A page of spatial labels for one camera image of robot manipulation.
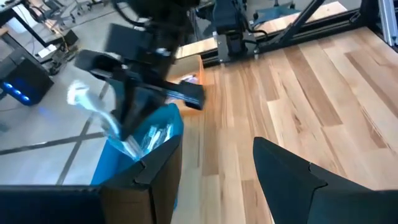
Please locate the orange plastic bin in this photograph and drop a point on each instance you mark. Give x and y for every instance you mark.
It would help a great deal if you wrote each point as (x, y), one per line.
(186, 67)

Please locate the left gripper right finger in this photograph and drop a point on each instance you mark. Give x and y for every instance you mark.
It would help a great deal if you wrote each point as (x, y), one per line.
(289, 193)

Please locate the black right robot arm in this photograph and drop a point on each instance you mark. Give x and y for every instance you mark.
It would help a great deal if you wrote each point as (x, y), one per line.
(228, 15)

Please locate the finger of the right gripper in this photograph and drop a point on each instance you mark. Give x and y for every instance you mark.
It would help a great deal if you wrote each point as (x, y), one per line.
(150, 105)
(127, 109)

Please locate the white rail bracket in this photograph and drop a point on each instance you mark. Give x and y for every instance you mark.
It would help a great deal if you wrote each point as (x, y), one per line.
(388, 21)

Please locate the black box with lights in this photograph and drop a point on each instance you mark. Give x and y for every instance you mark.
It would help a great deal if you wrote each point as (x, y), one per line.
(31, 81)

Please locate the purple white toothbrush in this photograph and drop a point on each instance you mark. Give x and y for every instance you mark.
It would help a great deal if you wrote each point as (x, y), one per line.
(190, 79)

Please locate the blue plastic bin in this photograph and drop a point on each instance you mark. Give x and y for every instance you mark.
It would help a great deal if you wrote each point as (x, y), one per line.
(109, 161)

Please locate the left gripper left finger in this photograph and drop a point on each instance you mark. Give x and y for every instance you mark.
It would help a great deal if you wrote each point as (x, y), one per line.
(149, 186)

